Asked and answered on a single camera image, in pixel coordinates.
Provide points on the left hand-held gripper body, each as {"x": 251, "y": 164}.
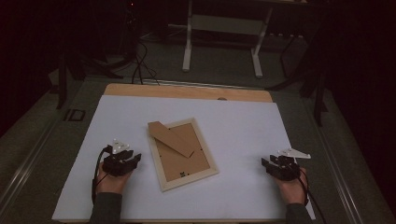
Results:
{"x": 116, "y": 166}

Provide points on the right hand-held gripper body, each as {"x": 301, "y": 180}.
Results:
{"x": 286, "y": 169}

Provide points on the wooden picture frame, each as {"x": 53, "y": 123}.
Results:
{"x": 182, "y": 154}

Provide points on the person's left hand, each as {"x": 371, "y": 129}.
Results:
{"x": 112, "y": 183}

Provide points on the person's right hand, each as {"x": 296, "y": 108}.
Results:
{"x": 292, "y": 191}

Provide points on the white table sheet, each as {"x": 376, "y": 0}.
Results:
{"x": 236, "y": 133}

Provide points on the black floor socket box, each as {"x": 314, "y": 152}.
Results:
{"x": 74, "y": 114}

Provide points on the black metal stand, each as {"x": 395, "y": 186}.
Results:
{"x": 317, "y": 93}

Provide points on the white metal stand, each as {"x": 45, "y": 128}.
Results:
{"x": 224, "y": 26}

